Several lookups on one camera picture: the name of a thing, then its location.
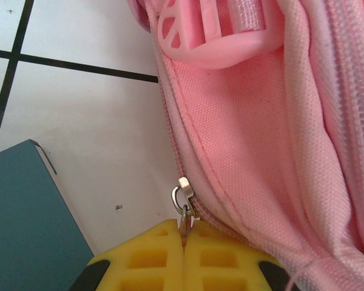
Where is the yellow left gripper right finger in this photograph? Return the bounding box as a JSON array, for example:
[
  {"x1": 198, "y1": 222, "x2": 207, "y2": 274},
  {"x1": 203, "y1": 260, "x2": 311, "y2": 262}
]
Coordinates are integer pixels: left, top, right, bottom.
[{"x1": 184, "y1": 222, "x2": 295, "y2": 291}]

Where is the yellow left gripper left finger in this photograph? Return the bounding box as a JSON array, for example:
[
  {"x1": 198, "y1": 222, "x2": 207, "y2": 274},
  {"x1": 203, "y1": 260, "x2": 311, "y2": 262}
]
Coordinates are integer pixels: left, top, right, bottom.
[{"x1": 72, "y1": 219, "x2": 185, "y2": 291}]

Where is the blue-grey notebook with barcode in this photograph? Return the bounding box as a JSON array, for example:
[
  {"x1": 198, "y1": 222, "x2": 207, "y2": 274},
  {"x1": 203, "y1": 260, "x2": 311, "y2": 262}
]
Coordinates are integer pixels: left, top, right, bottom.
[{"x1": 0, "y1": 138, "x2": 95, "y2": 291}]

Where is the pink student backpack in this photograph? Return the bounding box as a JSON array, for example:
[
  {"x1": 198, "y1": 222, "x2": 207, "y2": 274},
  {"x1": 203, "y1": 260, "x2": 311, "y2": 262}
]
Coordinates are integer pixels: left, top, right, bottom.
[{"x1": 126, "y1": 0, "x2": 364, "y2": 291}]

